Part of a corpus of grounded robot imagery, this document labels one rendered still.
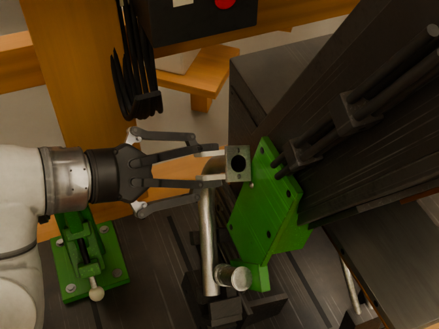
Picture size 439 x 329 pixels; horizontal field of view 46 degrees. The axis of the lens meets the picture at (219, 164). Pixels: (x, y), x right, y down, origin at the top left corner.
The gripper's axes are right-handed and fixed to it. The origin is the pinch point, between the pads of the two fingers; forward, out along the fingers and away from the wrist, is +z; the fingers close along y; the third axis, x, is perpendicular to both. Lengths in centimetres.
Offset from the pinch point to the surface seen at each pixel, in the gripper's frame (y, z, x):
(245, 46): 59, 117, 197
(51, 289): -22.7, -22.1, 33.0
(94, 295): -22.5, -16.2, 22.5
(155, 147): 3, 46, 167
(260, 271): -16.9, 4.5, -2.5
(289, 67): 15.7, 18.0, 6.1
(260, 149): 1.8, 4.3, -5.5
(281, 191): -4.1, 4.4, -10.3
